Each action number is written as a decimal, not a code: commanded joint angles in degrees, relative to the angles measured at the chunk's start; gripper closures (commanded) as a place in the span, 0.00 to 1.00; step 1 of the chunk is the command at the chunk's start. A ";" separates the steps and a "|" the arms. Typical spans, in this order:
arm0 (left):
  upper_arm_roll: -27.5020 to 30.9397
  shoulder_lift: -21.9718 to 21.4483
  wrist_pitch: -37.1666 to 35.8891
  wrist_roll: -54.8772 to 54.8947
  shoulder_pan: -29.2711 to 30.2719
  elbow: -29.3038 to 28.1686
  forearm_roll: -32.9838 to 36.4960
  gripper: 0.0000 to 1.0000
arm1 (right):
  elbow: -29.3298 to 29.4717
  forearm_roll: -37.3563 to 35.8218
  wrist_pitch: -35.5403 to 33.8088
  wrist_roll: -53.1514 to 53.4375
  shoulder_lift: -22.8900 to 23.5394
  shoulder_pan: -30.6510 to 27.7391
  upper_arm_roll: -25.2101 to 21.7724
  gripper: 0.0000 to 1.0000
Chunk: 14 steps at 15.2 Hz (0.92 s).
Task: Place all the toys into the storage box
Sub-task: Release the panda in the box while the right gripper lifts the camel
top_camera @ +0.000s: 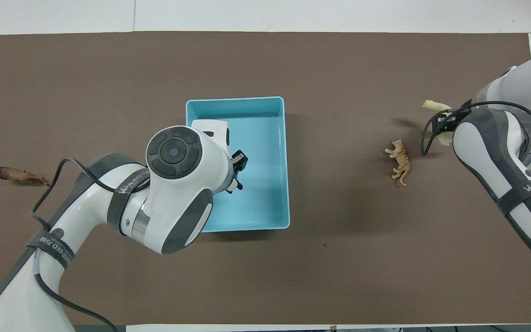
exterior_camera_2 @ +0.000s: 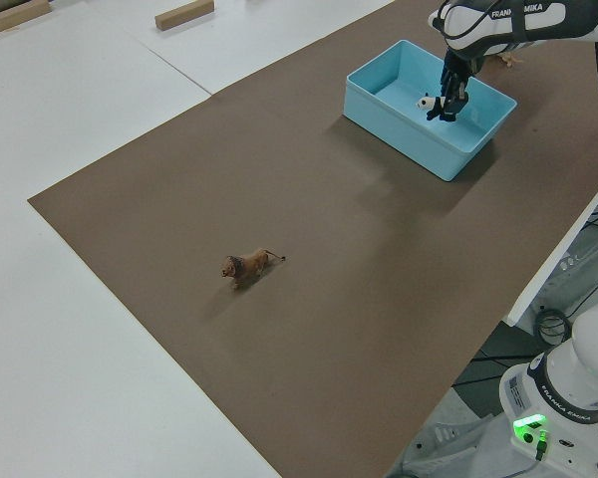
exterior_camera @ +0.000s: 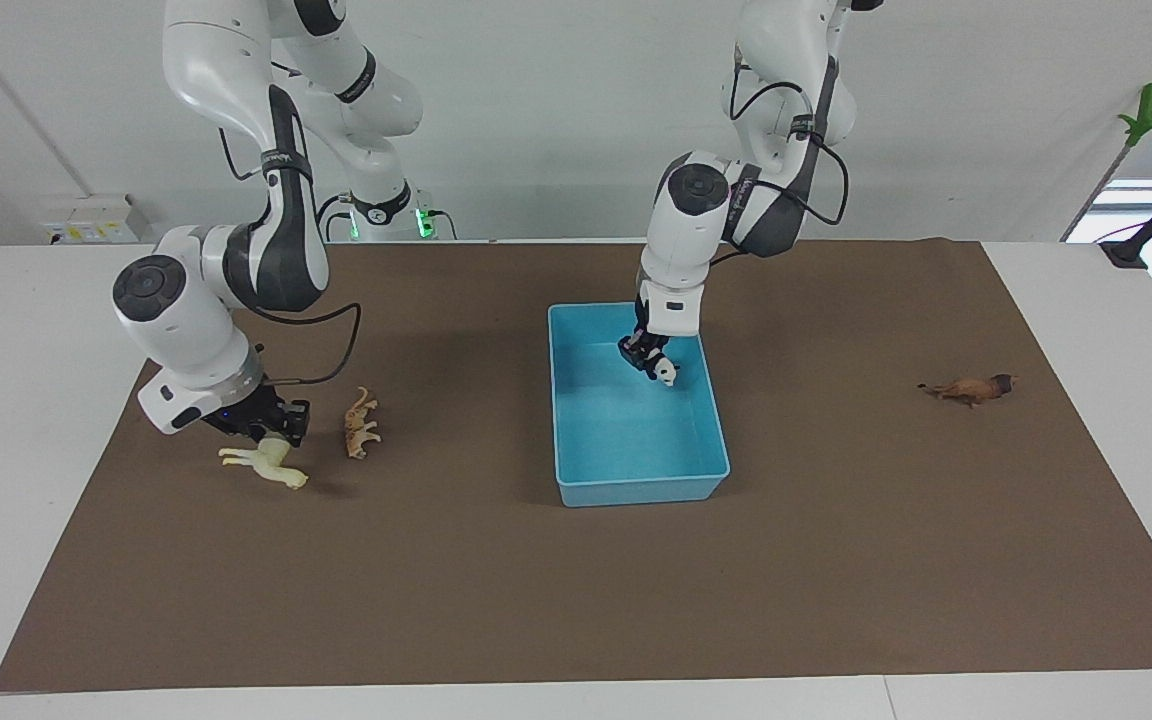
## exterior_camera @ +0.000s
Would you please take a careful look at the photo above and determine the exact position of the cream llama toy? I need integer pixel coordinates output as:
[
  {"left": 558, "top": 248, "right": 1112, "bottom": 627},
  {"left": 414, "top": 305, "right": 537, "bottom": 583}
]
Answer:
[{"left": 218, "top": 438, "right": 310, "bottom": 492}]

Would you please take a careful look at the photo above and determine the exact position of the tan spotted animal toy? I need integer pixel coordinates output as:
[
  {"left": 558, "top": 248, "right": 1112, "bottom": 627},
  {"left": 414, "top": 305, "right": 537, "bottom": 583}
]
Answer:
[{"left": 341, "top": 386, "right": 383, "bottom": 461}]

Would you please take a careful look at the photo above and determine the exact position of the brown lion toy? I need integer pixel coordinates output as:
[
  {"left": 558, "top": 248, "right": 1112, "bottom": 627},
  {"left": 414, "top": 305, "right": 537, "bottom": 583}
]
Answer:
[{"left": 916, "top": 373, "right": 1019, "bottom": 410}]

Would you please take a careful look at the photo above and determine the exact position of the light blue storage box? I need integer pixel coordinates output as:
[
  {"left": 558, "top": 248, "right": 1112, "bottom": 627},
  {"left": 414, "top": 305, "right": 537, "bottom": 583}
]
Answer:
[{"left": 547, "top": 302, "right": 732, "bottom": 509}]

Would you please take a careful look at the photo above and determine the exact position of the brown table mat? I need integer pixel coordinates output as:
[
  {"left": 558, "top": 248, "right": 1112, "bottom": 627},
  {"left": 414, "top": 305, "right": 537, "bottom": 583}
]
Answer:
[{"left": 0, "top": 238, "right": 1152, "bottom": 693}]

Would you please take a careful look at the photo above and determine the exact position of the green tipped pole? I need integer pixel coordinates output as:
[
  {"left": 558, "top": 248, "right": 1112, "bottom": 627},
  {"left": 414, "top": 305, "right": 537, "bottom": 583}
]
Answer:
[{"left": 1061, "top": 83, "right": 1152, "bottom": 242}]

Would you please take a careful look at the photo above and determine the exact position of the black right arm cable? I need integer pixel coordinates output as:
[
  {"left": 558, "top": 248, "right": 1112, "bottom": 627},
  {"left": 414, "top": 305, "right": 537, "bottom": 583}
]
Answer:
[{"left": 219, "top": 125, "right": 363, "bottom": 388}]

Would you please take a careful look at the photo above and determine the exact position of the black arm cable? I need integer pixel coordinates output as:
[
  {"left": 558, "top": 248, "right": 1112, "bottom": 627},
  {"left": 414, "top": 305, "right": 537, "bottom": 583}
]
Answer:
[
  {"left": 219, "top": 125, "right": 363, "bottom": 388},
  {"left": 726, "top": 45, "right": 850, "bottom": 269}
]

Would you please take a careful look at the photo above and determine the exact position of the black right base cable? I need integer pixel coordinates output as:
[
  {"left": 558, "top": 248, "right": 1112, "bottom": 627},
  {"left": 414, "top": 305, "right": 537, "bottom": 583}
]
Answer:
[{"left": 314, "top": 193, "right": 352, "bottom": 243}]

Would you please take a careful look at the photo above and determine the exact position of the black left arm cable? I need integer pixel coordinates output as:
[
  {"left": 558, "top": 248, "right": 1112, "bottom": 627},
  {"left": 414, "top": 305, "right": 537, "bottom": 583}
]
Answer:
[{"left": 726, "top": 45, "right": 850, "bottom": 269}]

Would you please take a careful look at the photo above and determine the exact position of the white wall socket box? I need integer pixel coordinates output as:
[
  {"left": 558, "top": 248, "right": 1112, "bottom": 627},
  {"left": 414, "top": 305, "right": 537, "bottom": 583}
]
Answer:
[{"left": 41, "top": 194, "right": 152, "bottom": 245}]

